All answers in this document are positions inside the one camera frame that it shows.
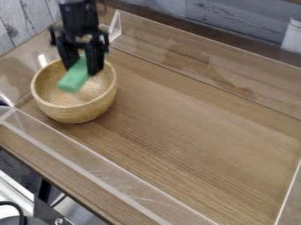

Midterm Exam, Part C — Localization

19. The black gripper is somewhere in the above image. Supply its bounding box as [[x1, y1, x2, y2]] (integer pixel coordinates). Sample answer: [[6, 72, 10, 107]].
[[50, 1, 110, 76]]

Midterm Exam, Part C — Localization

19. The green rectangular block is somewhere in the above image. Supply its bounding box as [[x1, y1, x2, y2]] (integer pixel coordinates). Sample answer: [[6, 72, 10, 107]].
[[58, 55, 89, 93]]

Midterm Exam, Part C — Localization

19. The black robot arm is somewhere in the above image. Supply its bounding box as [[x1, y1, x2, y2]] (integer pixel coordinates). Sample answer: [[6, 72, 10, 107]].
[[48, 0, 110, 76]]

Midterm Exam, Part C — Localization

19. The brown wooden bowl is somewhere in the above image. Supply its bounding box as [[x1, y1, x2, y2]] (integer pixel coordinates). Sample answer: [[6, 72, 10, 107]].
[[31, 59, 118, 124]]

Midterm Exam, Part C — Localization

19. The black table leg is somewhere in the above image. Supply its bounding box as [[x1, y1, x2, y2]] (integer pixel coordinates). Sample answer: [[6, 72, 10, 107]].
[[38, 179, 52, 203]]

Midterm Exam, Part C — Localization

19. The white cylindrical container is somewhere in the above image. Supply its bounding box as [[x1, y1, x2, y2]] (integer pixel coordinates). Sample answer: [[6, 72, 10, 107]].
[[281, 17, 301, 54]]

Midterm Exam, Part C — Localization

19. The clear acrylic tray wall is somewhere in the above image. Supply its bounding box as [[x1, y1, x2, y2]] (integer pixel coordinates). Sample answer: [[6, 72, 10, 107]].
[[0, 11, 301, 225]]

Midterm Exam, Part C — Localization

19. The black metal bracket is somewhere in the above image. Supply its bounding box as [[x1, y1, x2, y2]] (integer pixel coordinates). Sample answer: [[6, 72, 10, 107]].
[[34, 195, 74, 225]]

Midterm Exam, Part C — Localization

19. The black cable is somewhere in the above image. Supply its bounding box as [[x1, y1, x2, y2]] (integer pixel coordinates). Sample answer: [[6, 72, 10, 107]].
[[0, 201, 27, 225]]

